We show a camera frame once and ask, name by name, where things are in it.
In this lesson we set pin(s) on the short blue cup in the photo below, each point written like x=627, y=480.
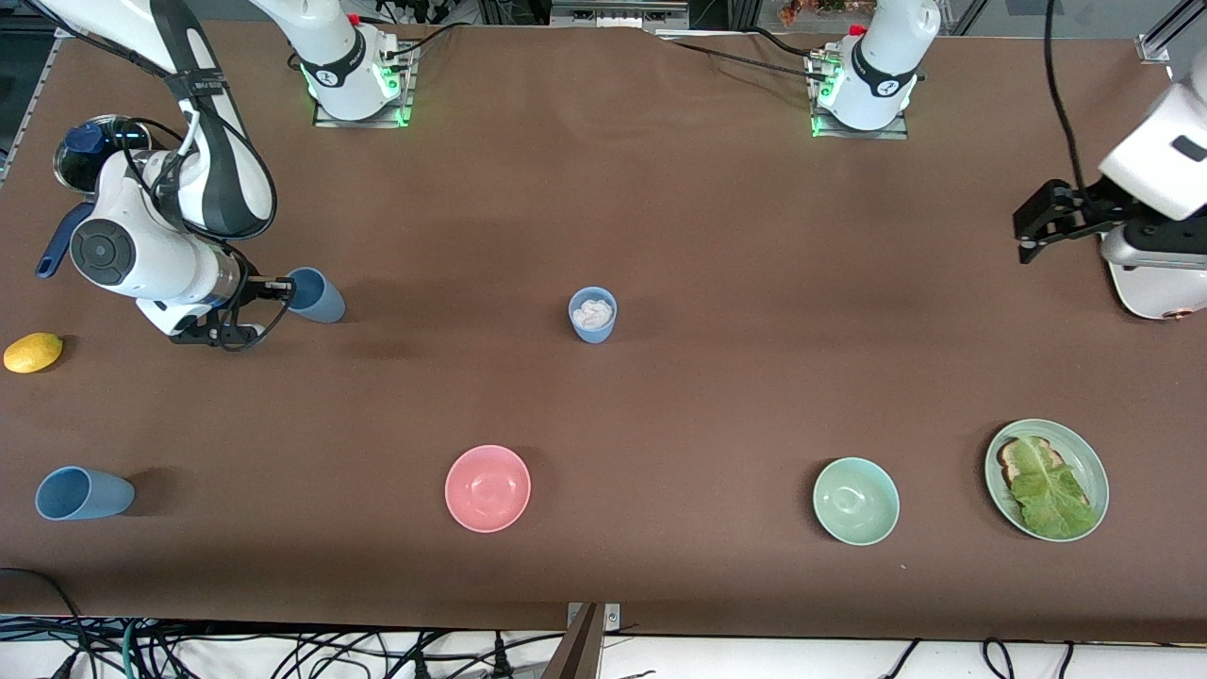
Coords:
x=594, y=336
x=325, y=302

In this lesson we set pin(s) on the white paper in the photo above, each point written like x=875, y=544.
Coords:
x=592, y=314

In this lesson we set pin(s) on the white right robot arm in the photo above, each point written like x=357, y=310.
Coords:
x=141, y=255

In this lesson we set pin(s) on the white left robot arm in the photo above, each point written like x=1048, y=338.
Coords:
x=886, y=57

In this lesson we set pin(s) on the white toaster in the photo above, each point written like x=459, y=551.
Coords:
x=1160, y=292

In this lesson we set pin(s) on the dark blue saucepan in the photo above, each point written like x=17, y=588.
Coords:
x=61, y=240

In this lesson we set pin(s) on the yellow lemon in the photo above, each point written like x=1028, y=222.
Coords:
x=33, y=354

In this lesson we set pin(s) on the glass saucepan lid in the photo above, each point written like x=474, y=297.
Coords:
x=71, y=165

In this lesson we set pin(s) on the tall blue cup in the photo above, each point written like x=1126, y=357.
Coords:
x=85, y=495

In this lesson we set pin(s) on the mint green plate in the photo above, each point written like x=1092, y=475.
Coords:
x=1089, y=453

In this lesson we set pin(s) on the bread slice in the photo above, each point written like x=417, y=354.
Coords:
x=1011, y=462

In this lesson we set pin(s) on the green lettuce leaf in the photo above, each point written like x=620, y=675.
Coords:
x=1051, y=495

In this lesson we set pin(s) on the pink bowl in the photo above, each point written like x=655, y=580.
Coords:
x=487, y=488

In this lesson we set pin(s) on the mint green bowl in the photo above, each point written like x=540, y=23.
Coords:
x=855, y=501

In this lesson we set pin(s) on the brown table cover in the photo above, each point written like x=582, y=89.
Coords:
x=603, y=424

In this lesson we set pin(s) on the grey metal box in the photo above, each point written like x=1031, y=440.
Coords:
x=613, y=11

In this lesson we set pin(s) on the aluminium frame profile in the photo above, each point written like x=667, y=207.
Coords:
x=35, y=94
x=1155, y=45

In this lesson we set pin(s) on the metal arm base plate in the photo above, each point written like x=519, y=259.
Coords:
x=363, y=123
x=858, y=134

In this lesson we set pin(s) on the silver table bracket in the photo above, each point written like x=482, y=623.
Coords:
x=613, y=618

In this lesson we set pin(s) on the dark metal post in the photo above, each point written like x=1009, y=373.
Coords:
x=580, y=655

